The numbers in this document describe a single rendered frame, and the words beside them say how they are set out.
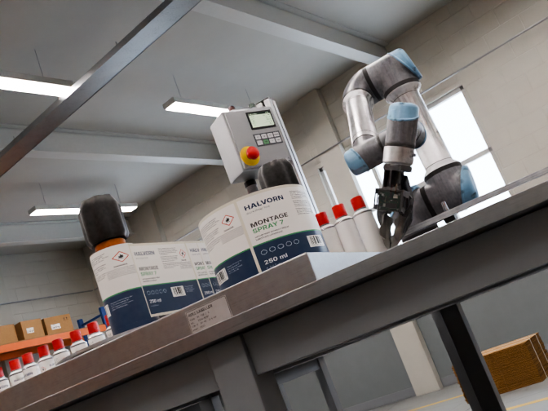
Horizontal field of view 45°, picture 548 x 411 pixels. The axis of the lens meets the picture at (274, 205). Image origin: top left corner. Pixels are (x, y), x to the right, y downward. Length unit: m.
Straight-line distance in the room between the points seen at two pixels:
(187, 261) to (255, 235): 0.36
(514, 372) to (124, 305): 4.64
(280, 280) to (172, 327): 0.20
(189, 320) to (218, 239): 0.16
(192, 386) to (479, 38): 6.66
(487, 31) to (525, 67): 0.56
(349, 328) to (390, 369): 7.06
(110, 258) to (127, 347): 0.25
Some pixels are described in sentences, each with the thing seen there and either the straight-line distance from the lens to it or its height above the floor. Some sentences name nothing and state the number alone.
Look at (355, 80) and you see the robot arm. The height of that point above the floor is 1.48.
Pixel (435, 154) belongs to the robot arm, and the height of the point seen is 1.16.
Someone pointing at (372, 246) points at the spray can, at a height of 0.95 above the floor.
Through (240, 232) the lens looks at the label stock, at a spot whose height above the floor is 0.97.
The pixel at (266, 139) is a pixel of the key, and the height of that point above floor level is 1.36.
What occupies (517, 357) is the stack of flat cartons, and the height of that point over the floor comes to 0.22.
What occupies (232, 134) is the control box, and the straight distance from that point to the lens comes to 1.90.
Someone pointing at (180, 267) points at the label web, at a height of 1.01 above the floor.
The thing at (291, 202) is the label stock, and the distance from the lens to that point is 1.12.
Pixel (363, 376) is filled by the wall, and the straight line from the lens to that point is 8.13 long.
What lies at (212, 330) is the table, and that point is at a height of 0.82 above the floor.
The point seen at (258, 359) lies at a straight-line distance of 0.94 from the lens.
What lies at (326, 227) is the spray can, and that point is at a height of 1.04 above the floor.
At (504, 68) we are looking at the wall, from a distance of 7.29.
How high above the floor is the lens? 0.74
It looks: 13 degrees up
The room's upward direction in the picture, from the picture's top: 21 degrees counter-clockwise
